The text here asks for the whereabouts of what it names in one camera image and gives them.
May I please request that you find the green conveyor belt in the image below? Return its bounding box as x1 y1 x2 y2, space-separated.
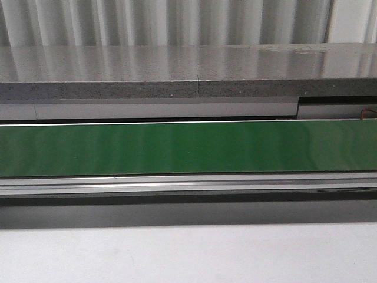
1 120 376 177

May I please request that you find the white curtain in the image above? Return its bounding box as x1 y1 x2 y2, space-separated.
1 1 376 47

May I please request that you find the red black wire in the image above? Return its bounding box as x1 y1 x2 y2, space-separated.
358 108 377 121

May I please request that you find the grey stone counter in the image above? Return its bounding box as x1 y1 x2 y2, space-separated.
1 44 376 123

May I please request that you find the silver conveyor frame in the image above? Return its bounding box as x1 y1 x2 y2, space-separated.
1 123 376 205

